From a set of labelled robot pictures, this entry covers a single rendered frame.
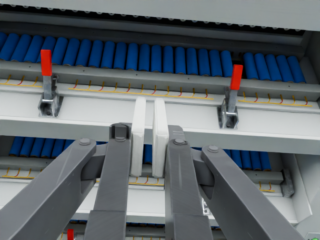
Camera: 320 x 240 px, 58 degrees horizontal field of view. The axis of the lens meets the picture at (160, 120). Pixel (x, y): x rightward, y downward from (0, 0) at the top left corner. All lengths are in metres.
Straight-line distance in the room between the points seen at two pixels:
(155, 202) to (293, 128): 0.28
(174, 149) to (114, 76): 0.31
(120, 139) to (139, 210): 0.41
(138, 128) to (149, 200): 0.41
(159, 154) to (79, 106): 0.30
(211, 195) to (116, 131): 0.06
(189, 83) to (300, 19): 0.17
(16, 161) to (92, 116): 0.23
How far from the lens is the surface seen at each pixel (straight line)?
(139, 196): 0.57
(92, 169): 0.16
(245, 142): 0.47
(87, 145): 0.16
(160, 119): 0.18
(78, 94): 0.46
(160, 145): 0.17
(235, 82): 0.43
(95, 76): 0.46
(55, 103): 0.44
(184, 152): 0.15
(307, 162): 0.61
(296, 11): 0.40
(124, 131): 0.16
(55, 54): 0.51
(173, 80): 0.46
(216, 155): 0.15
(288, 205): 0.64
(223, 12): 0.38
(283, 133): 0.48
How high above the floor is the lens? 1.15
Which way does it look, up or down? 33 degrees down
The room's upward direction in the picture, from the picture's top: 6 degrees clockwise
